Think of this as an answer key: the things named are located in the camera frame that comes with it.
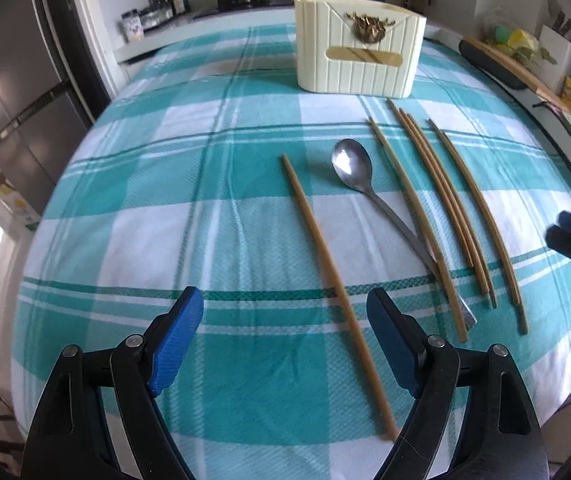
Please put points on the bamboo chopstick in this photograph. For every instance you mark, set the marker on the bamboo chopstick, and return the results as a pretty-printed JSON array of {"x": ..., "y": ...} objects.
[
  {"x": 435, "y": 127},
  {"x": 459, "y": 330},
  {"x": 324, "y": 260},
  {"x": 493, "y": 301},
  {"x": 393, "y": 107},
  {"x": 404, "y": 113},
  {"x": 523, "y": 327}
]

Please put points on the teal plaid tablecloth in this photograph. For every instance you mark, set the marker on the teal plaid tablecloth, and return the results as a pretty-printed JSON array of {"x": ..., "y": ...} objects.
[{"x": 215, "y": 235}]

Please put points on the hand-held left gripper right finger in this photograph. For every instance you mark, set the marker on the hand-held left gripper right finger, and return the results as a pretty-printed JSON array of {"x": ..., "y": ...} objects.
[{"x": 390, "y": 345}]

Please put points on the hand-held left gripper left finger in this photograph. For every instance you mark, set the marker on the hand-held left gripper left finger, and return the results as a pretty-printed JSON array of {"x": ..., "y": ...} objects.
[{"x": 175, "y": 345}]

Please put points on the yellow green plastic bag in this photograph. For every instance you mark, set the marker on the yellow green plastic bag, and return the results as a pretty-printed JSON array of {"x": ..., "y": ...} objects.
[{"x": 518, "y": 40}]

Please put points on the glass jar with white label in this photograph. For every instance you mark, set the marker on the glass jar with white label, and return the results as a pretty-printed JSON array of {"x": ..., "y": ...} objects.
[{"x": 132, "y": 27}]

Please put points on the white knife block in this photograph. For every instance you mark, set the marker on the white knife block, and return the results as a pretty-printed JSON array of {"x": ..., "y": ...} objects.
[{"x": 558, "y": 42}]

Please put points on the row of condiment bottles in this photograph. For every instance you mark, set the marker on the row of condiment bottles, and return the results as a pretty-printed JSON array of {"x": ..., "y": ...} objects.
[{"x": 165, "y": 2}]

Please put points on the stainless steel refrigerator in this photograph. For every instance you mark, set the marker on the stainless steel refrigerator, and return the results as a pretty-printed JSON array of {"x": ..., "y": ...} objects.
[{"x": 15, "y": 85}]

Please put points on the metal spoon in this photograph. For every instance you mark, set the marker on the metal spoon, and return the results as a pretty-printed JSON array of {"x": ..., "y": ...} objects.
[{"x": 350, "y": 165}]

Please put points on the cream ribbed utensil holder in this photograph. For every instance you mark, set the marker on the cream ribbed utensil holder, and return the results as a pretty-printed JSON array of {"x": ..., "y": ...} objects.
[{"x": 345, "y": 77}]

